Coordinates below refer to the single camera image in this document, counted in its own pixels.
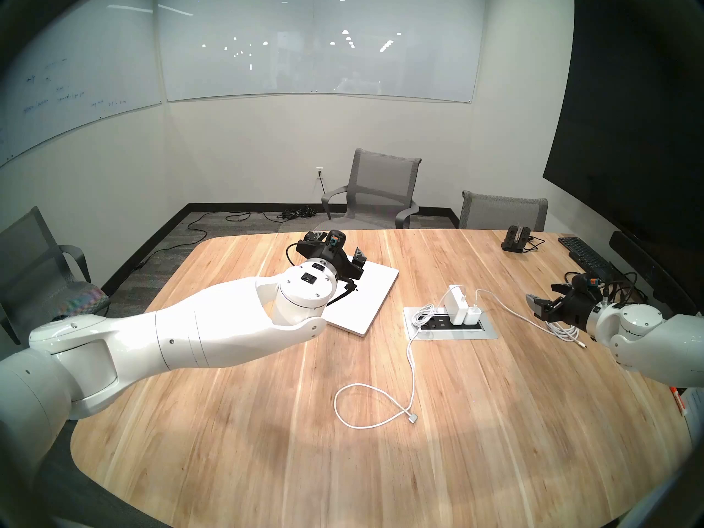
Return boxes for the black keyboard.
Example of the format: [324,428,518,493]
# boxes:
[557,236,617,280]

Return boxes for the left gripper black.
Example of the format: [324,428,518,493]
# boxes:
[296,231,368,283]

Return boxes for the black coiled cable bundle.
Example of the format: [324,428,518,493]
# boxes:
[275,204,320,221]

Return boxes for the grey mesh chair without arms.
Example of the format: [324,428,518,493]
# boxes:
[458,190,549,232]

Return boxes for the black controller charging dock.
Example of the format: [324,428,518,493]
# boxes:
[500,224,533,254]

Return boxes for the glass whiteboard with writing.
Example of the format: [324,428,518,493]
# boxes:
[0,0,166,167]

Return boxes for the long black floor cable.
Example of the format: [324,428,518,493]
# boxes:
[132,210,287,272]

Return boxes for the large clean glass whiteboard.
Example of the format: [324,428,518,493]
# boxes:
[157,0,487,104]

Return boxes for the large white power adapter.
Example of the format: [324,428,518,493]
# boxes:
[447,284,469,324]

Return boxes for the white MagSafe charging cable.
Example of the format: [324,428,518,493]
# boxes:
[334,287,457,430]

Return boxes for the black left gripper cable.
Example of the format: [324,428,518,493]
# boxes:
[285,241,359,309]

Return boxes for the white USB cable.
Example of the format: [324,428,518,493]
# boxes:
[472,289,588,349]

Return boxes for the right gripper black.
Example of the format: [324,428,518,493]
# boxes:
[525,283,598,332]

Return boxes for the silver MacBook laptop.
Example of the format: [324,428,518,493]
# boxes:
[324,260,400,337]

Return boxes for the black tangled cables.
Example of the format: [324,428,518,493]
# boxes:
[566,267,648,307]

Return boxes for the dark grey office chair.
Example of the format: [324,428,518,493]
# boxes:
[0,205,111,346]

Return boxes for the white printed paper sheet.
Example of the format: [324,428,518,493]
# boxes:
[682,390,704,431]

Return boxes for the grey mesh armchair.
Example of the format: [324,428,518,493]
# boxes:
[313,147,423,231]

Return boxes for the large black TV screen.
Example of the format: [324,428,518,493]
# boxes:
[542,0,704,258]

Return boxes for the grey table power outlet box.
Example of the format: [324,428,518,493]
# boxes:
[403,306,499,341]

